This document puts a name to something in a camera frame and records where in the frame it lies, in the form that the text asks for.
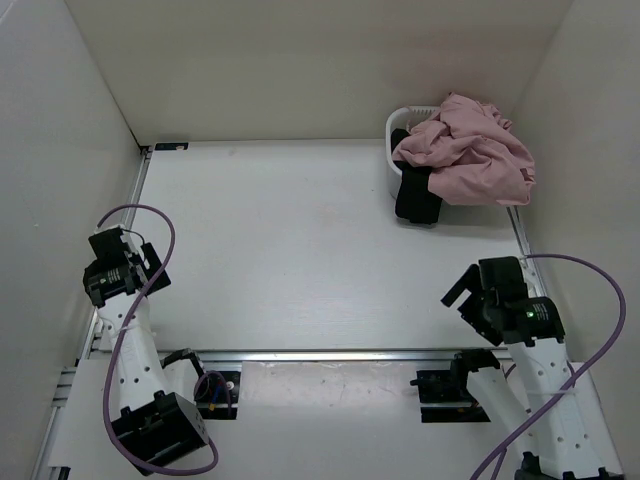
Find black trousers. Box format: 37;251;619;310
393;160;443;226

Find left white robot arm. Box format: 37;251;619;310
83;225;210;467

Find aluminium right rail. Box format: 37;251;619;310
507;206;547;296

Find black corner bracket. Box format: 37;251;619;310
154;142;189;151

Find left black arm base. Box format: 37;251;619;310
160;349;241;420

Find white plastic basket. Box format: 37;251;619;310
385;104;444;199

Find pink trousers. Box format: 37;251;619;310
391;93;535;206

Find aluminium left rail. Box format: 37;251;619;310
75;146;153;366

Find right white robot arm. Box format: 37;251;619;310
441;256;627;479

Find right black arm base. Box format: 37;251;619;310
410;349;501;424

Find aluminium rail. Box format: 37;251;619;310
75;146;153;366
89;349;511;364
507;206;547;296

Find aluminium front rail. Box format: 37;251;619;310
89;349;511;364

